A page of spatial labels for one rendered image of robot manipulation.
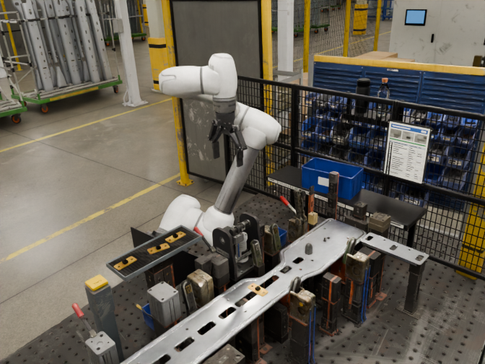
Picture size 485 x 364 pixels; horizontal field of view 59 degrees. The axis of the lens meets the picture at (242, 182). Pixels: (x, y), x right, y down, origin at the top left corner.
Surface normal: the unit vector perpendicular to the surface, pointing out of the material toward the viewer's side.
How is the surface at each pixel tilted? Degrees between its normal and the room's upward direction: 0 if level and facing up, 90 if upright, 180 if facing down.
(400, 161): 90
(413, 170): 90
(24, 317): 0
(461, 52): 90
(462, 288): 0
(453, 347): 0
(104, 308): 90
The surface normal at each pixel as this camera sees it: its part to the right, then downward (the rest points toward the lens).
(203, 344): -0.04, -0.90
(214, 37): -0.63, 0.35
